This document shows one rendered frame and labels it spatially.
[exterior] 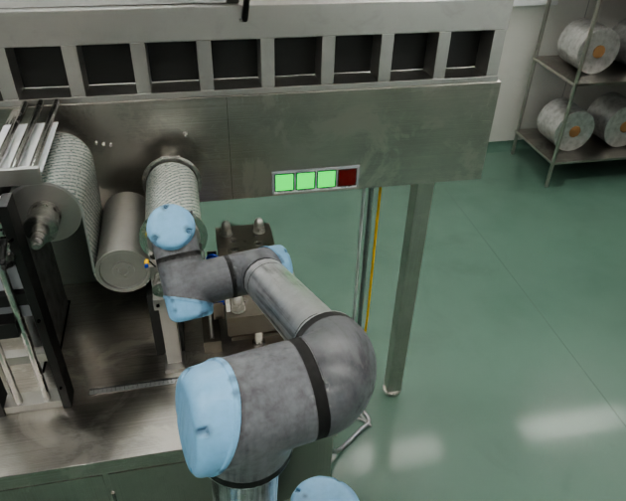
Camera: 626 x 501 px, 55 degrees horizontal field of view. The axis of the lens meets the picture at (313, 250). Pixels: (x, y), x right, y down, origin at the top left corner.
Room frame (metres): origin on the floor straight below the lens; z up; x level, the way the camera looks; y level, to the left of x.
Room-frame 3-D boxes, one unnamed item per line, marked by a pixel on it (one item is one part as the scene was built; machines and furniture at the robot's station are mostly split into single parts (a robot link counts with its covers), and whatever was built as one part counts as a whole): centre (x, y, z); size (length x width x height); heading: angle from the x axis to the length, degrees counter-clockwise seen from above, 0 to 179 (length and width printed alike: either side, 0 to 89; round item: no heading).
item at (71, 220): (1.15, 0.58, 1.33); 0.25 x 0.14 x 0.14; 13
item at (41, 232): (0.94, 0.53, 1.33); 0.06 x 0.03 x 0.03; 13
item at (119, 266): (1.17, 0.45, 1.17); 0.26 x 0.12 x 0.12; 13
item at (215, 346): (1.21, 0.28, 0.92); 0.28 x 0.04 x 0.04; 13
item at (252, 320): (1.28, 0.17, 1.00); 0.40 x 0.16 x 0.06; 13
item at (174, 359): (1.03, 0.33, 1.05); 0.06 x 0.05 x 0.31; 13
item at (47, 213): (1.00, 0.55, 1.33); 0.06 x 0.06 x 0.06; 13
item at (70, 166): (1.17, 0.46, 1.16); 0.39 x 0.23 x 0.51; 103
